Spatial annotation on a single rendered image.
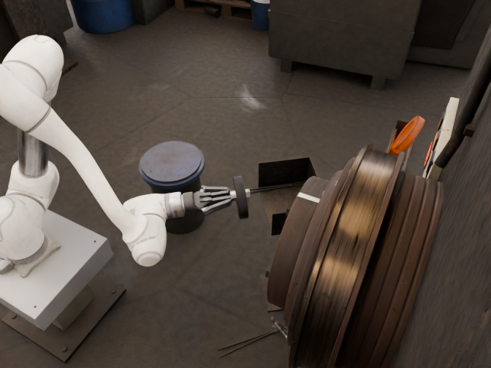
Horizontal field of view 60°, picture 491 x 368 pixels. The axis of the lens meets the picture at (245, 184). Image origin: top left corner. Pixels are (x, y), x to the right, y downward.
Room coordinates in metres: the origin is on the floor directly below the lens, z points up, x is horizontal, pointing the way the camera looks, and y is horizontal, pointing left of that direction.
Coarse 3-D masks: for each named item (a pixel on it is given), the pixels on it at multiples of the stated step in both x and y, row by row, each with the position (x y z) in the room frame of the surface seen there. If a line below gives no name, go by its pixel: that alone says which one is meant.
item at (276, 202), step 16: (288, 160) 1.21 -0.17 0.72; (304, 160) 1.22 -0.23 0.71; (272, 176) 1.20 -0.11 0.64; (288, 176) 1.21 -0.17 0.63; (304, 176) 1.22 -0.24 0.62; (272, 192) 1.16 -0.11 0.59; (288, 192) 1.16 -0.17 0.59; (272, 208) 1.07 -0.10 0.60; (272, 224) 0.94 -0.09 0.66; (272, 304) 0.98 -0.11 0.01
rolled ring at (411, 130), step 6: (414, 120) 1.46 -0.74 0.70; (420, 120) 1.43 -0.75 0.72; (408, 126) 1.50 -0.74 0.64; (414, 126) 1.40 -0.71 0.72; (420, 126) 1.40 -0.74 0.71; (402, 132) 1.50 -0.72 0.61; (408, 132) 1.40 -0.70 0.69; (414, 132) 1.38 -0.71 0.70; (396, 138) 1.50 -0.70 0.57; (402, 138) 1.48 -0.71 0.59; (408, 138) 1.37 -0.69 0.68; (414, 138) 1.36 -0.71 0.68; (396, 144) 1.42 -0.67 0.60; (402, 144) 1.37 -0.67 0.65; (408, 144) 1.36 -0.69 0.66; (396, 150) 1.38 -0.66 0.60; (402, 150) 1.36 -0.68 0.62
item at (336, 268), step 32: (384, 160) 0.55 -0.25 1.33; (352, 192) 0.46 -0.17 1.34; (384, 192) 0.46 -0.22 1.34; (352, 224) 0.41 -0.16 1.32; (320, 256) 0.37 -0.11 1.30; (352, 256) 0.37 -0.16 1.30; (320, 288) 0.34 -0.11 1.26; (352, 288) 0.33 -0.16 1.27; (320, 320) 0.31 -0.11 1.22; (320, 352) 0.28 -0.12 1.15
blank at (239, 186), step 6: (234, 180) 1.05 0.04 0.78; (240, 180) 1.04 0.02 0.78; (234, 186) 1.07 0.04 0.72; (240, 186) 1.02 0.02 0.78; (240, 192) 1.00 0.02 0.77; (240, 198) 0.98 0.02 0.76; (246, 198) 0.98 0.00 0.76; (240, 204) 0.96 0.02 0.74; (246, 204) 0.97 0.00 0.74; (240, 210) 0.96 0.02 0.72; (246, 210) 0.96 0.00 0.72; (240, 216) 0.96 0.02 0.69; (246, 216) 0.96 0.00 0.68
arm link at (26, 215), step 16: (0, 208) 0.99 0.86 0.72; (16, 208) 1.00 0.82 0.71; (32, 208) 1.05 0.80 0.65; (0, 224) 0.94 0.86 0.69; (16, 224) 0.96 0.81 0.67; (32, 224) 1.00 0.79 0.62; (0, 240) 0.92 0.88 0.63; (16, 240) 0.93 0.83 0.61; (32, 240) 0.96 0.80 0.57; (16, 256) 0.92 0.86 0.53
